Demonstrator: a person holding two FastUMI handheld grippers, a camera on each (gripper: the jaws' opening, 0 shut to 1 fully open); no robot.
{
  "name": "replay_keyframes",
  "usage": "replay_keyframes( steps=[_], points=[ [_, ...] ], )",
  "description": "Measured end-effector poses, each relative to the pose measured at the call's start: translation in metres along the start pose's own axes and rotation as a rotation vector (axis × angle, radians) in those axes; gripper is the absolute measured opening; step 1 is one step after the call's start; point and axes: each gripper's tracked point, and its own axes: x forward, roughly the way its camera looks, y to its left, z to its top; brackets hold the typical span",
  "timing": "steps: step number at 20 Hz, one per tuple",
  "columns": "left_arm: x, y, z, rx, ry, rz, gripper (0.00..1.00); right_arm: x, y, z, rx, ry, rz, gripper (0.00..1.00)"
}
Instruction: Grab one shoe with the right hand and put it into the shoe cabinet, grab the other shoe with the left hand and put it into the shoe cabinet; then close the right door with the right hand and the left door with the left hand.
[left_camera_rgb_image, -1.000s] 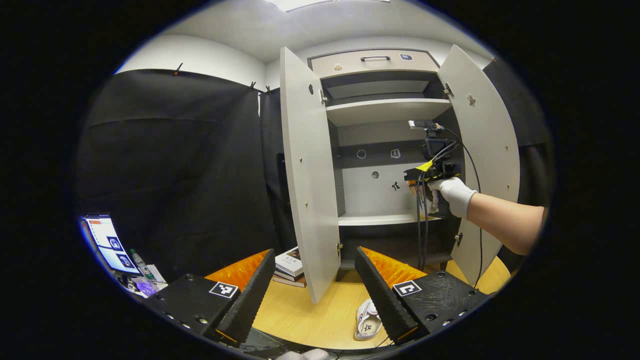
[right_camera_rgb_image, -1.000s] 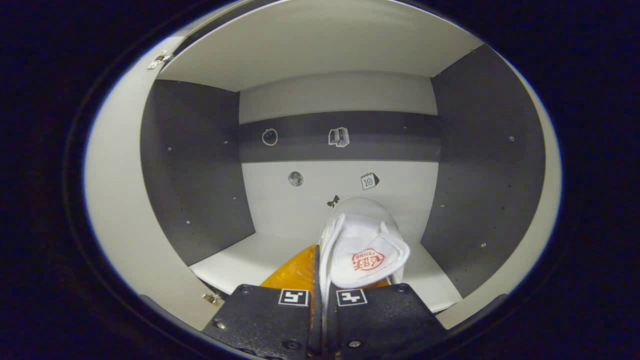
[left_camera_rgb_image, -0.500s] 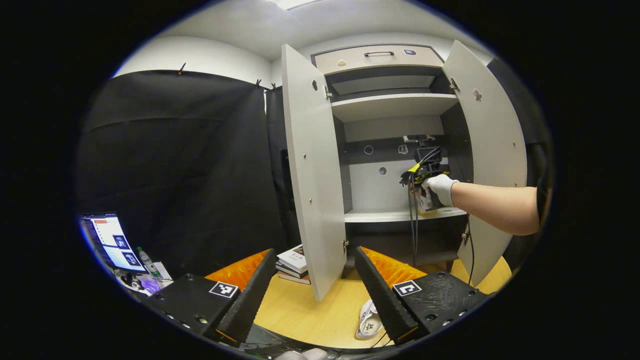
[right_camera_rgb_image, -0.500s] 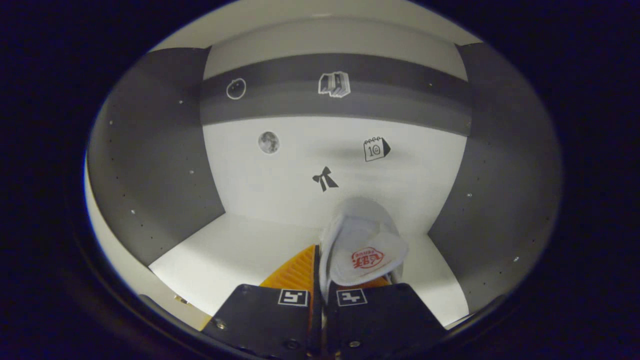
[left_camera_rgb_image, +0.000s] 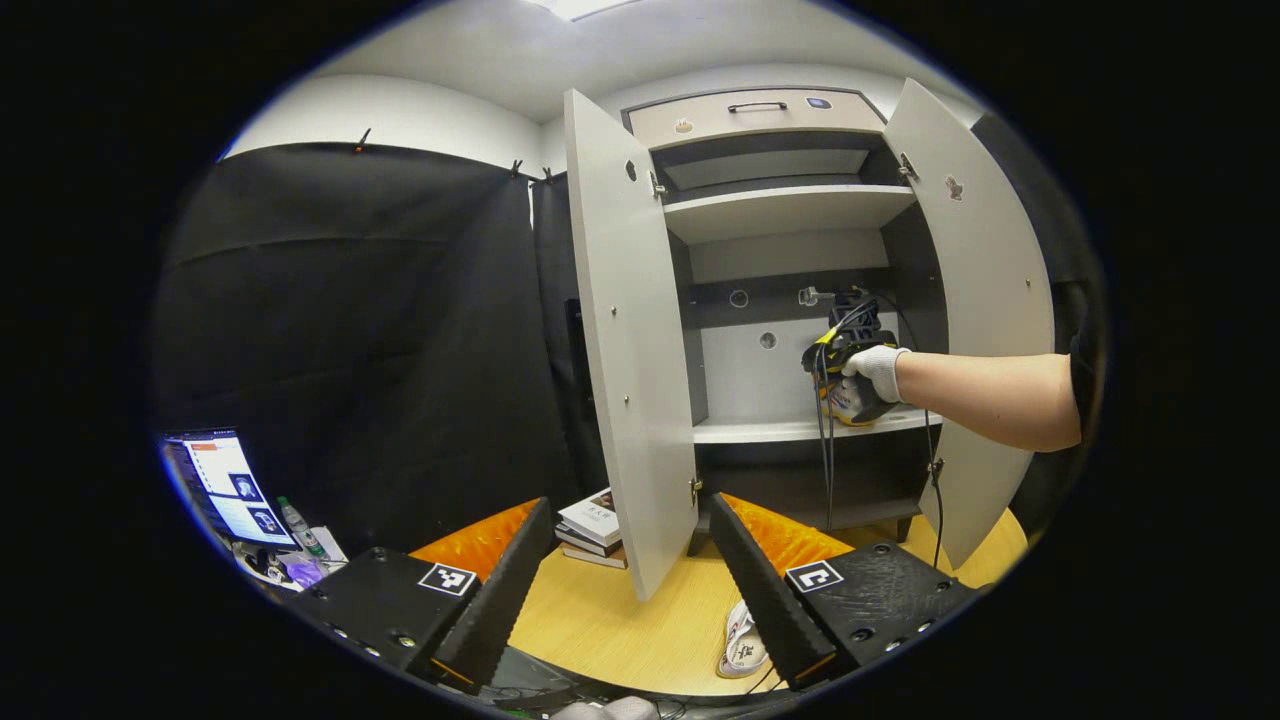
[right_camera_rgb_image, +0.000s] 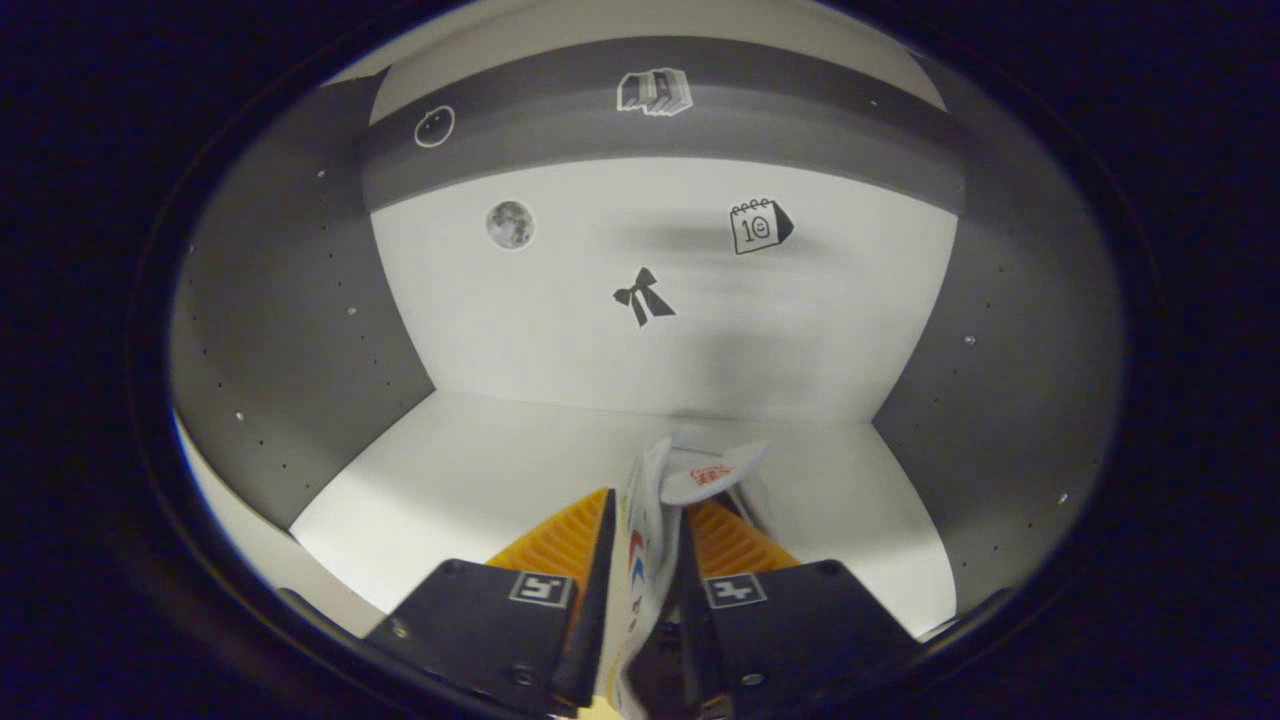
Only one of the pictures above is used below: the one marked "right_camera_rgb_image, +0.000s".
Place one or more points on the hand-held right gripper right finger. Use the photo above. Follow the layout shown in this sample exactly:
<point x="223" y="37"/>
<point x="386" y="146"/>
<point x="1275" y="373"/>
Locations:
<point x="800" y="620"/>

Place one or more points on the white shoe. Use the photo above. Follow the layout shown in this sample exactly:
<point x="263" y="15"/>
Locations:
<point x="645" y="560"/>

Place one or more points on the white cabinet shelf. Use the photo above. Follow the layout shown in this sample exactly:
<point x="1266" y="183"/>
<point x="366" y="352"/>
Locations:
<point x="480" y="480"/>

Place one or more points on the white shoe cabinet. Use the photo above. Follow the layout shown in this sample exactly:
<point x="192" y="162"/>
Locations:
<point x="700" y="330"/>

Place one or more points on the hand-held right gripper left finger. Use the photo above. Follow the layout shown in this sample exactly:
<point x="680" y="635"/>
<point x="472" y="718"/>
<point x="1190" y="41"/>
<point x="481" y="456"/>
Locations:
<point x="480" y="620"/>

